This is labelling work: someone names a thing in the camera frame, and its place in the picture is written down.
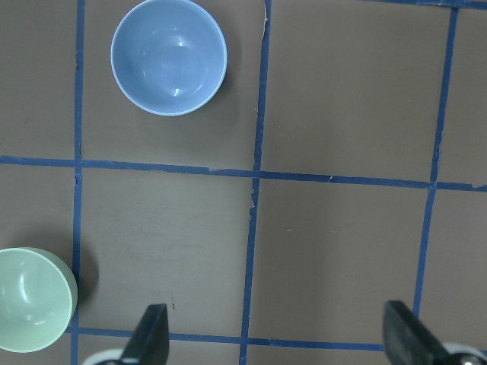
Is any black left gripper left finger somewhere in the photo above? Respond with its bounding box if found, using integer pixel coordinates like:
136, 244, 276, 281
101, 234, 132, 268
119, 303, 169, 365

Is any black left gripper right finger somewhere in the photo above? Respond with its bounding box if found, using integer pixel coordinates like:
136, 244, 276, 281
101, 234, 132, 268
382, 300, 455, 365

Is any green bowl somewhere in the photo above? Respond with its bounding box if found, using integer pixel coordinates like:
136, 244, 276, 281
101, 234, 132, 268
1, 247, 78, 353

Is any blue bowl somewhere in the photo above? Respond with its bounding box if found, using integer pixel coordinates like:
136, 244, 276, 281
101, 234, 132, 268
110, 1, 228, 116

